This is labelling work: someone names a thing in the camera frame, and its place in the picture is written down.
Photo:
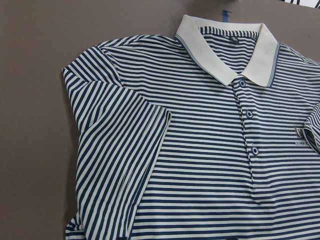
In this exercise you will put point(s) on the blue white striped polo shirt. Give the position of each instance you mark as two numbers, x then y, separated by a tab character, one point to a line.
211	135

